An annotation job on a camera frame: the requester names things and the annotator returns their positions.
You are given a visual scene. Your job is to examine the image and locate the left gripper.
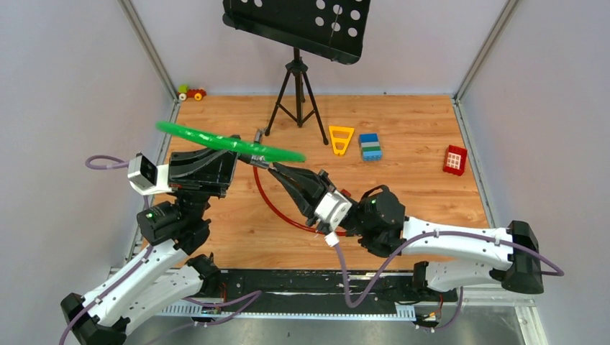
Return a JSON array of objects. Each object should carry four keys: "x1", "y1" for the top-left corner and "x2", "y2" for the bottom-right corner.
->
[{"x1": 171, "y1": 137, "x2": 245, "y2": 224}]

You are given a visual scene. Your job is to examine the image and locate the green cable lock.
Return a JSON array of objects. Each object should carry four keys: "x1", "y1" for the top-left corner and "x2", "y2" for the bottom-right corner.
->
[{"x1": 155, "y1": 121, "x2": 306, "y2": 170}]

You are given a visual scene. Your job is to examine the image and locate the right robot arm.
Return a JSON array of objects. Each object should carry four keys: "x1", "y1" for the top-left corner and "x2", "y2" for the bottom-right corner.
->
[{"x1": 269, "y1": 163, "x2": 544, "y2": 300}]

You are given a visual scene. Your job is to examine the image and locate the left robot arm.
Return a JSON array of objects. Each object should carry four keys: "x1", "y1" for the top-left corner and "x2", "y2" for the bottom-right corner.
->
[{"x1": 60, "y1": 148, "x2": 239, "y2": 344}]

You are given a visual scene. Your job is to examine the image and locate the yellow triangular plastic piece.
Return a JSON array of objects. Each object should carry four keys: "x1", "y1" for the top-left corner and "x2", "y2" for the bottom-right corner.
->
[{"x1": 329, "y1": 126, "x2": 355, "y2": 157}]

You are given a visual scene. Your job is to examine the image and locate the toy car red green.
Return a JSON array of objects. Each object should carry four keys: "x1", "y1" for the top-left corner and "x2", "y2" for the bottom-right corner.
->
[{"x1": 177, "y1": 84, "x2": 206, "y2": 101}]

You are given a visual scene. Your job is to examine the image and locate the blue green stacked blocks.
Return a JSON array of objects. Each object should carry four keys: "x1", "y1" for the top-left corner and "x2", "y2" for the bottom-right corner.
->
[{"x1": 358, "y1": 133, "x2": 383, "y2": 162}]

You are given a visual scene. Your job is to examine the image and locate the red window block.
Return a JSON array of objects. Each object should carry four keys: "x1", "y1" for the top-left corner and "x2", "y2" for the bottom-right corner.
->
[{"x1": 442, "y1": 145, "x2": 468, "y2": 176}]

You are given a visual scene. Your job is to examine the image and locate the black music stand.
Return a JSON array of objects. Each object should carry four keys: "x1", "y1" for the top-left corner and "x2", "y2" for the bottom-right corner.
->
[{"x1": 222, "y1": 0, "x2": 371, "y2": 144}]

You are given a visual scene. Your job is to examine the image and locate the thick red cable lock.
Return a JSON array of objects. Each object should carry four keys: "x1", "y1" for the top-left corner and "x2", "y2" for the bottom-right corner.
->
[{"x1": 252, "y1": 129, "x2": 347, "y2": 236}]

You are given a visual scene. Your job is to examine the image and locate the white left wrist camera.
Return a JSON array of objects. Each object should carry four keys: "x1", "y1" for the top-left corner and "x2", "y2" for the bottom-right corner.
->
[{"x1": 127, "y1": 152, "x2": 172, "y2": 196}]

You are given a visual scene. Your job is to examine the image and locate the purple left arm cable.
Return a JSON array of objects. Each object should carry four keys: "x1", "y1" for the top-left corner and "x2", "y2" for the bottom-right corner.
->
[{"x1": 58, "y1": 155, "x2": 263, "y2": 345}]

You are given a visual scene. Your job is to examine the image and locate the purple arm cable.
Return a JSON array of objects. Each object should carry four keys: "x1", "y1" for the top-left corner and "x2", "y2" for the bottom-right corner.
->
[
  {"x1": 58, "y1": 155, "x2": 263, "y2": 345},
  {"x1": 333, "y1": 231, "x2": 565, "y2": 333}
]

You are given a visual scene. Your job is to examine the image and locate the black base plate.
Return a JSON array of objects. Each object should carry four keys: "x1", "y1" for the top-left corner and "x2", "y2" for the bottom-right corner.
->
[{"x1": 194, "y1": 269, "x2": 458, "y2": 316}]

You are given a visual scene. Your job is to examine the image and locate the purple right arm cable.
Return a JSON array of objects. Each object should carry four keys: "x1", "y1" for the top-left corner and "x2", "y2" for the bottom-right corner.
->
[{"x1": 333, "y1": 231, "x2": 565, "y2": 333}]

